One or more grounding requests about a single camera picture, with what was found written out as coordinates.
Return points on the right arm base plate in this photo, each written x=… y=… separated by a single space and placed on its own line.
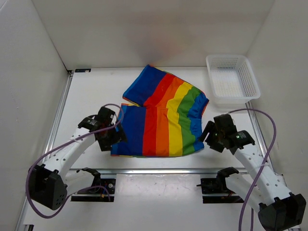
x=213 y=193

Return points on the small black corner label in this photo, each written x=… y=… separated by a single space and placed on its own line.
x=83 y=70

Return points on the rainbow striped shorts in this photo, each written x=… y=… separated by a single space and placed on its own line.
x=162 y=116

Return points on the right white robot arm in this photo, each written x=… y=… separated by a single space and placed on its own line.
x=276 y=206

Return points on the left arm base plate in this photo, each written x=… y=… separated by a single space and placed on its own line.
x=103 y=195

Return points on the aluminium front rail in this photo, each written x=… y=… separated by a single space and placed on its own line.
x=160 y=171

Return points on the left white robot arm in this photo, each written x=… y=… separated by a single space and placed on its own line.
x=50 y=183

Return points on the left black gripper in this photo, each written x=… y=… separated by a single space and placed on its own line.
x=119 y=136

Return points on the white perforated plastic basket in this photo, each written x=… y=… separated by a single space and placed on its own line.
x=232 y=79

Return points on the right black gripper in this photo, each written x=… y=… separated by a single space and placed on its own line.
x=208 y=128

